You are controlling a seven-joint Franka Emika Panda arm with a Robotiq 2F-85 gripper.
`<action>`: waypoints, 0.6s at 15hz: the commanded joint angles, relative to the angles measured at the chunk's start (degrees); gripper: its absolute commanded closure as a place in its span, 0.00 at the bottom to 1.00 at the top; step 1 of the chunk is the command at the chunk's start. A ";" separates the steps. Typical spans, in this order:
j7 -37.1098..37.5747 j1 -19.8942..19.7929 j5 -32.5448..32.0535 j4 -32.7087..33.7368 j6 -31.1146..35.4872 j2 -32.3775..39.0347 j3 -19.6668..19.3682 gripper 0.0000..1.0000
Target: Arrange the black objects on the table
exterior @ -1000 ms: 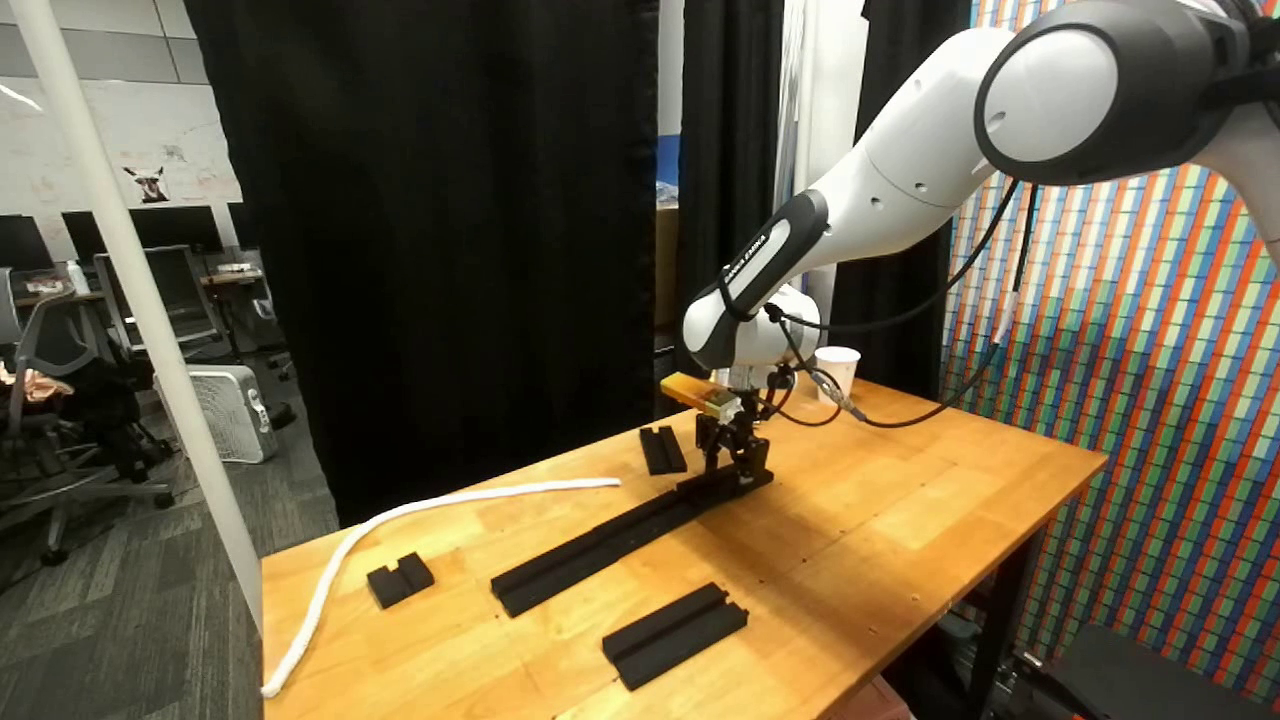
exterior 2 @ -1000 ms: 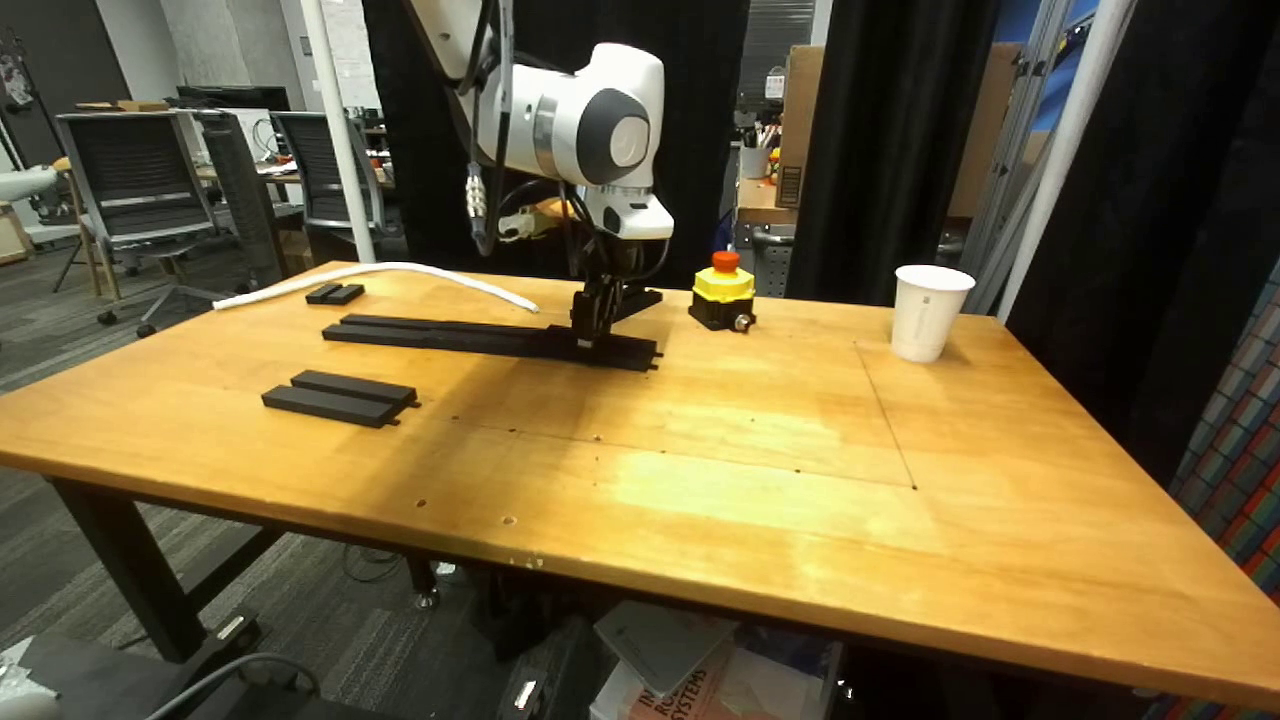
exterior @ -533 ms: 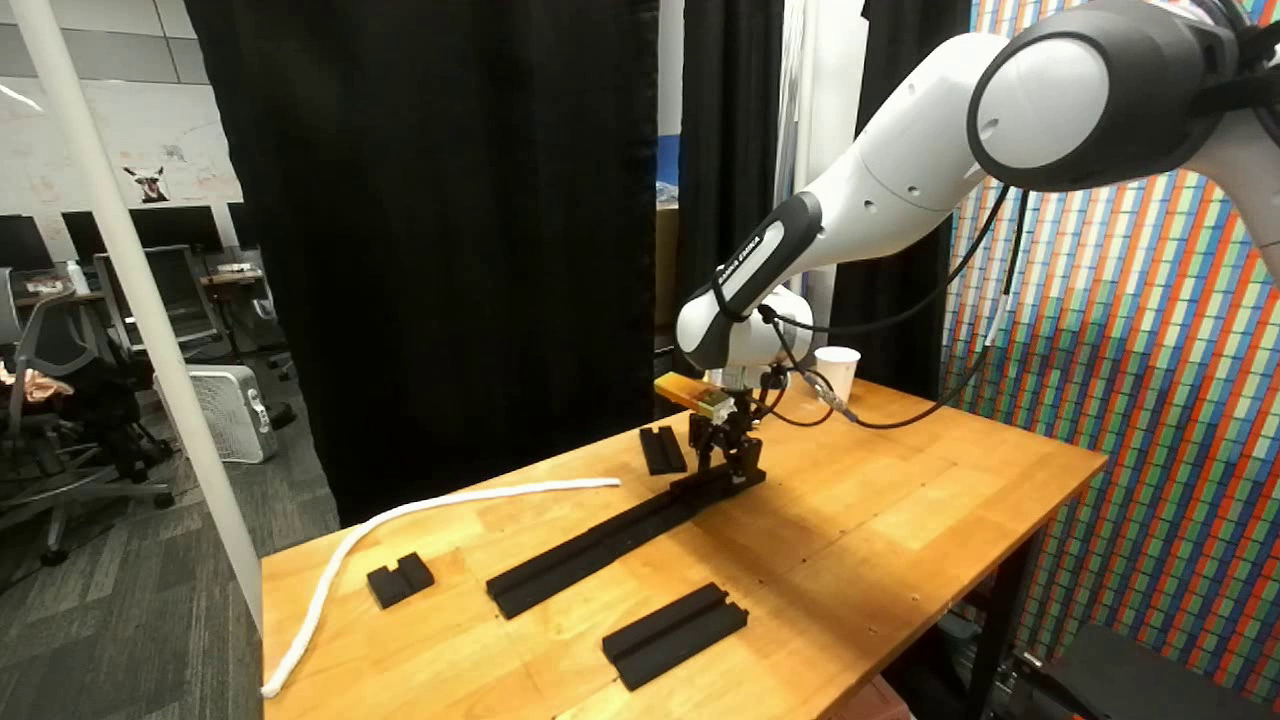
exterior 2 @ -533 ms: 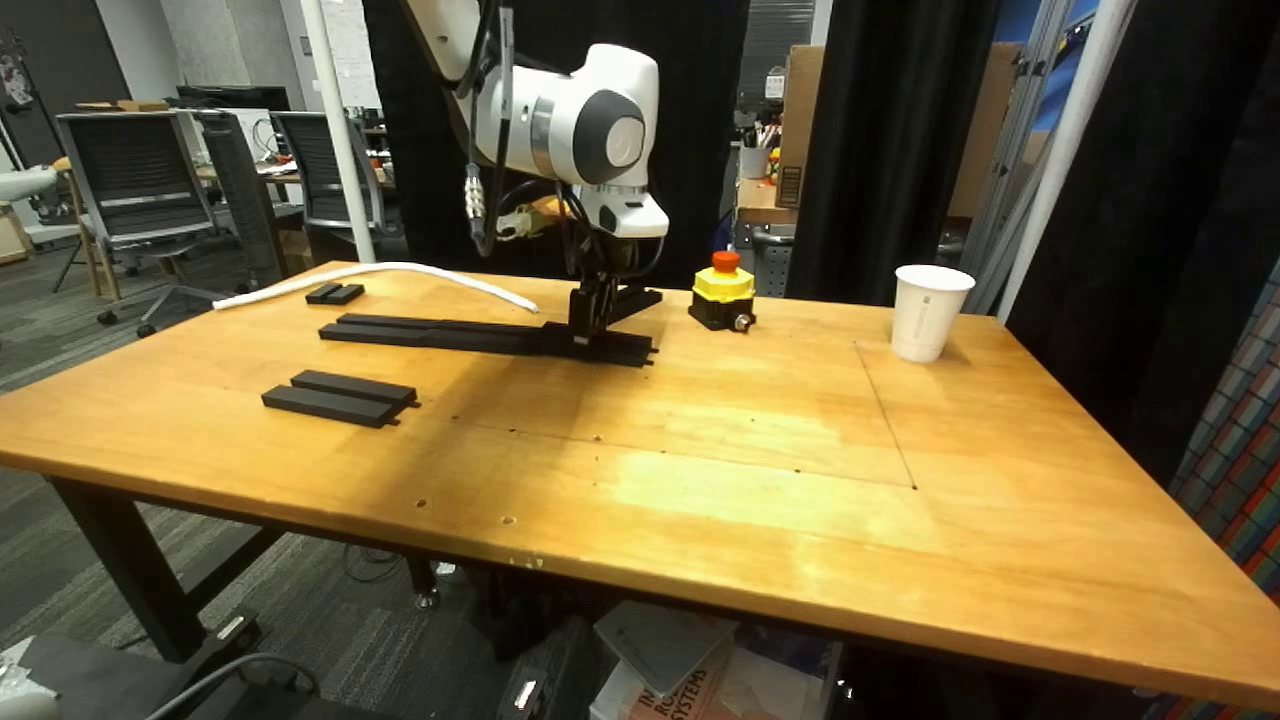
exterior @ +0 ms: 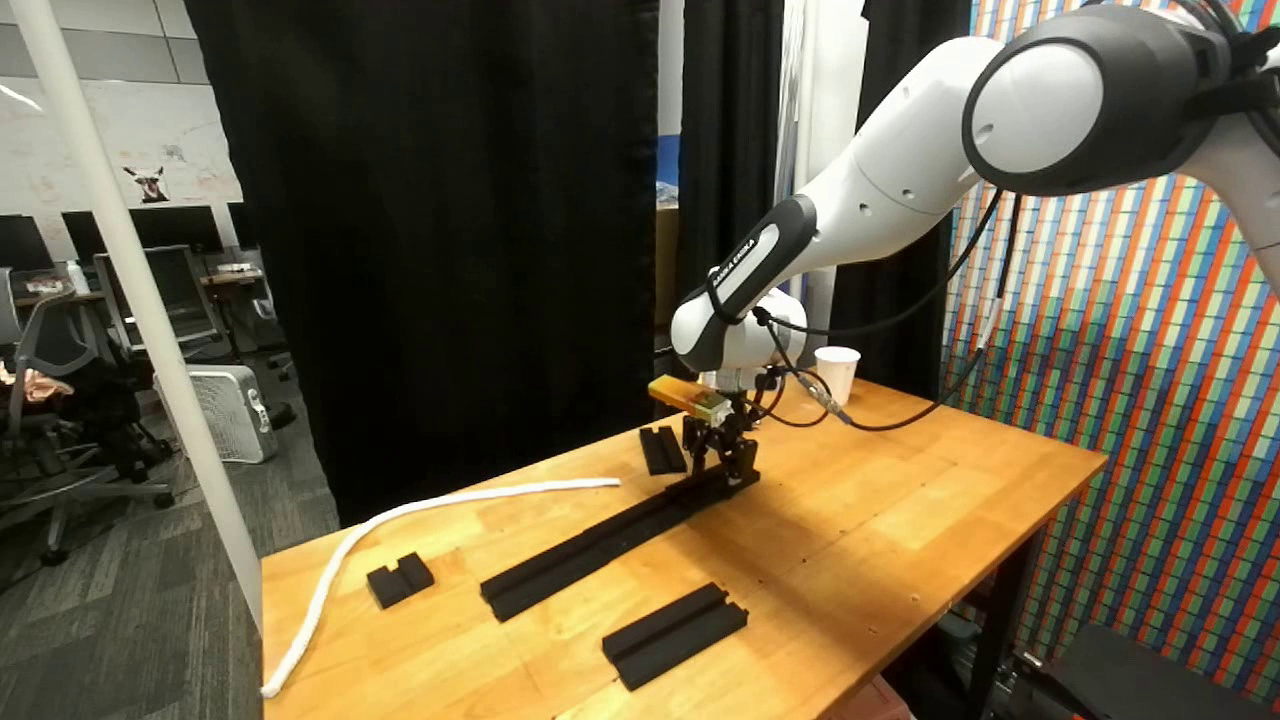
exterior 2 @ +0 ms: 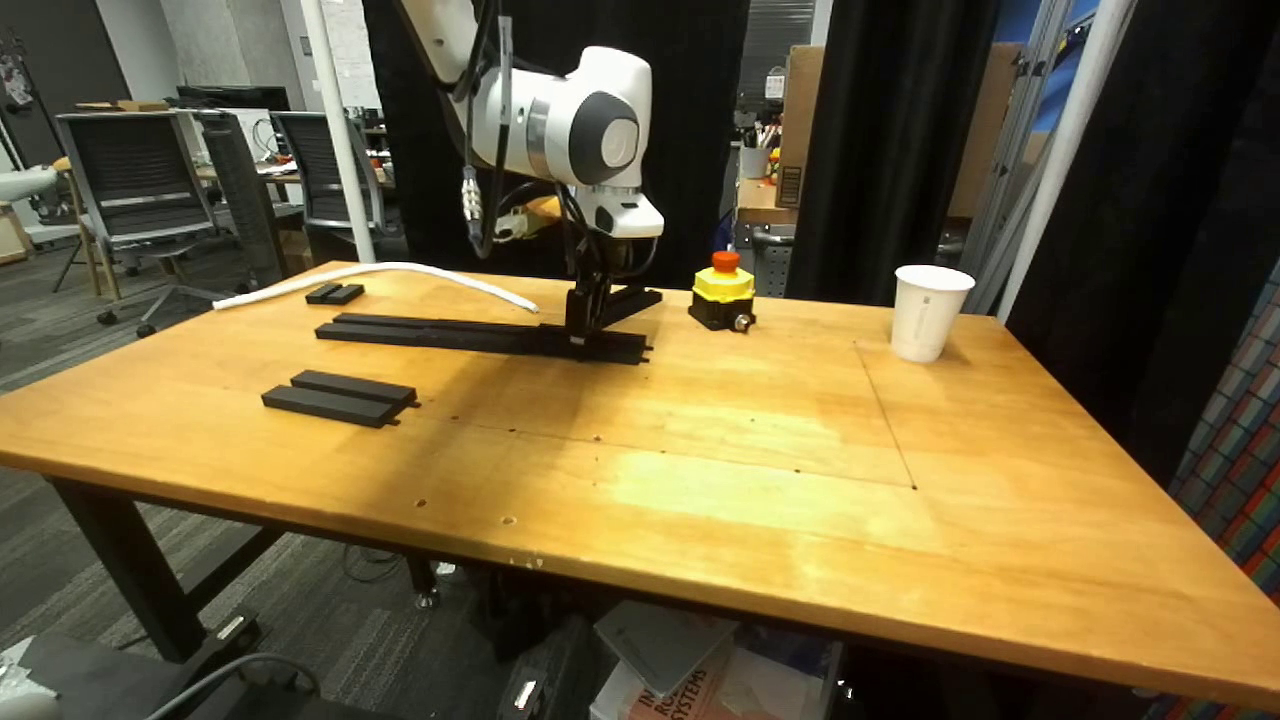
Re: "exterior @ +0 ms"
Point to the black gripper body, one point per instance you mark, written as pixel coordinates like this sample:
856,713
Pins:
723,423

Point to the black grooved track piece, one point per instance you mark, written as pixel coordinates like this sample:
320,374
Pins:
637,533
540,573
705,502
672,636

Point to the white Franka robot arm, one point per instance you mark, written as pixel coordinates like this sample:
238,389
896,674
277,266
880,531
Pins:
894,146

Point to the short black track piece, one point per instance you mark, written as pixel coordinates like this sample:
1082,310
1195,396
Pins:
663,448

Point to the white paper cup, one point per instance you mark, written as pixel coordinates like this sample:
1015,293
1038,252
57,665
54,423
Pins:
839,378

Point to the brown cardboard box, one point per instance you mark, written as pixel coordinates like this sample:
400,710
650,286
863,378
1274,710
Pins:
666,266

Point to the white flexible tube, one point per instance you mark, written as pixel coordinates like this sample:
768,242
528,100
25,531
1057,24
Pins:
535,491

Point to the narrow black curtain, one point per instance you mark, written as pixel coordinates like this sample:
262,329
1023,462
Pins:
735,132
894,40

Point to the small black notched block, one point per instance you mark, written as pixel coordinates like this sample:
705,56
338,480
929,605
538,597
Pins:
400,582

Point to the wide black curtain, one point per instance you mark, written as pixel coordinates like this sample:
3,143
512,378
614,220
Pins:
441,242

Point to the white fabric panel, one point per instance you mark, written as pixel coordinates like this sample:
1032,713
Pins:
823,83

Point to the black padded stool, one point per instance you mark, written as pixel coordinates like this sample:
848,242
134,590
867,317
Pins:
1162,680

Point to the white computer tower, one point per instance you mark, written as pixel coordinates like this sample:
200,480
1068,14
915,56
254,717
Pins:
229,414

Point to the grey mesh office chair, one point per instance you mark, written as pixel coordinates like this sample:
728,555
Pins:
152,301
247,301

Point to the white slanted pole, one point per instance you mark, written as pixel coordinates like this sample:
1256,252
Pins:
129,266

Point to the black office chair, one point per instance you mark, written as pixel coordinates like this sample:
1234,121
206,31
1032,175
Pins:
82,442

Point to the yellow wrist camera mount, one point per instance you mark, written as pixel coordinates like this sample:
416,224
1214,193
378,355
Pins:
677,392

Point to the black table leg frame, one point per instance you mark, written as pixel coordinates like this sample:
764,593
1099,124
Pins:
995,624

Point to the colourful patterned wall panel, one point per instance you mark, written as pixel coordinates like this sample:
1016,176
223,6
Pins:
1162,402

